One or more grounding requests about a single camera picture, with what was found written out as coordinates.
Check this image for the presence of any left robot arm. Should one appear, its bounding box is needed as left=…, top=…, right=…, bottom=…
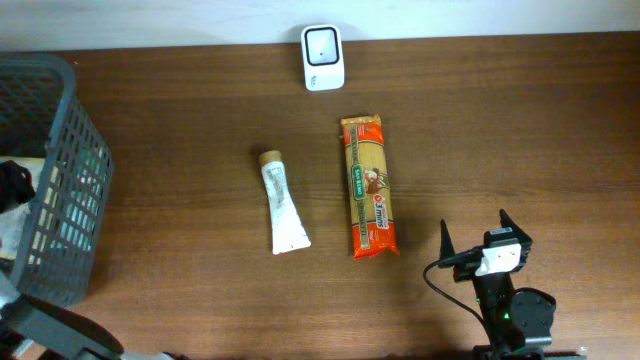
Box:
left=1, top=160, right=177, bottom=360

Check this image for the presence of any orange spaghetti packet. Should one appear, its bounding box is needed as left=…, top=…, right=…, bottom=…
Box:
left=340, top=115, right=399, bottom=259

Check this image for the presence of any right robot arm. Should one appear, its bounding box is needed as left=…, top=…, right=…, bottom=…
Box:
left=424, top=210, right=581, bottom=360

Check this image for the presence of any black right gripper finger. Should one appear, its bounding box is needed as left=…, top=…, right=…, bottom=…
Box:
left=499, top=209, right=533, bottom=246
left=438, top=219, right=456, bottom=268

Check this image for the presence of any cream snack bag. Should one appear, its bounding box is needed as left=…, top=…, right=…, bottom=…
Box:
left=0, top=157, right=45, bottom=260

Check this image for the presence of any grey plastic basket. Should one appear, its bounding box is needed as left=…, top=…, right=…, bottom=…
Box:
left=1, top=53, right=114, bottom=307

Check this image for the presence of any white tube with tan cap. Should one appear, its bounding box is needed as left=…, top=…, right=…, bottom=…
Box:
left=259, top=150, right=311, bottom=255

